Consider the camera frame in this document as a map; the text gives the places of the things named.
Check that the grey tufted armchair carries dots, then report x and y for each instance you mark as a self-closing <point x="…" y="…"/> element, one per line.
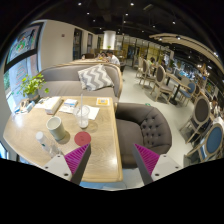
<point x="143" y="125"/>

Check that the white paper sheet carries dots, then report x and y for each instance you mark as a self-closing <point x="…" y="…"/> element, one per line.
<point x="92" y="112"/>

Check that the clear plastic cup with straw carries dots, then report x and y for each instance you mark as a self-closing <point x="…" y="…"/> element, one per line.
<point x="82" y="121"/>

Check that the white ceramic mug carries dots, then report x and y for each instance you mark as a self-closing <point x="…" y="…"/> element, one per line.
<point x="56" y="128"/>

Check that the red round coaster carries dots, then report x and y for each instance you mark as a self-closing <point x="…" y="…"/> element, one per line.
<point x="82" y="138"/>

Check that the wooden dining table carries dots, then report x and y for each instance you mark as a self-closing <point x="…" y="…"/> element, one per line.
<point x="104" y="164"/>

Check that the clear plastic water bottle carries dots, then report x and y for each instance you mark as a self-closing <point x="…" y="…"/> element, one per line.
<point x="47" y="144"/>

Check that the person in white shirt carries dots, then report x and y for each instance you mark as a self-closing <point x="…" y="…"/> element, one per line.
<point x="112" y="58"/>

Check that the yellow QR code card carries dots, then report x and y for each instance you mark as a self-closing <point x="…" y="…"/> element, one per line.
<point x="103" y="101"/>

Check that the grey upholstered sofa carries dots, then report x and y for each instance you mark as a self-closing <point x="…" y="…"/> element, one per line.
<point x="64" y="80"/>

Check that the blue backed wooden chair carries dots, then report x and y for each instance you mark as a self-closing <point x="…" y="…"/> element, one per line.
<point x="210" y="145"/>

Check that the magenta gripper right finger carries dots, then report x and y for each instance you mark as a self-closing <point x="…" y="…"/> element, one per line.
<point x="153" y="166"/>

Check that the small white blue packet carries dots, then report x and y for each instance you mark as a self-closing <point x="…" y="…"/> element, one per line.
<point x="70" y="102"/>

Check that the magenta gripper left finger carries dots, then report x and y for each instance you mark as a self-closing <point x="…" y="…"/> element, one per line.
<point x="71" y="166"/>

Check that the white round pillar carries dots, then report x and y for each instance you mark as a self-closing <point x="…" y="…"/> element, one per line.
<point x="109" y="39"/>

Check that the grey backed wooden chair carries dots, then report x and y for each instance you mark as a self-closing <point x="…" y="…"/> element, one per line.
<point x="199" y="117"/>

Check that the green potted plant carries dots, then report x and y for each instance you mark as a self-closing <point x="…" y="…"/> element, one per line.
<point x="30" y="85"/>

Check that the colourful wall poster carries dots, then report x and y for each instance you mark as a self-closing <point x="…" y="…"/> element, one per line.
<point x="25" y="42"/>

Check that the white tissue box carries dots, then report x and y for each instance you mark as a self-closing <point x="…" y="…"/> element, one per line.
<point x="52" y="104"/>

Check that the beige dining chair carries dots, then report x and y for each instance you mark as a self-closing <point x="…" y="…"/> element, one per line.
<point x="160" y="87"/>

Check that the grey chevron cushion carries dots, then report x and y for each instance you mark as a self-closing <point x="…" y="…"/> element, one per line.
<point x="95" y="78"/>

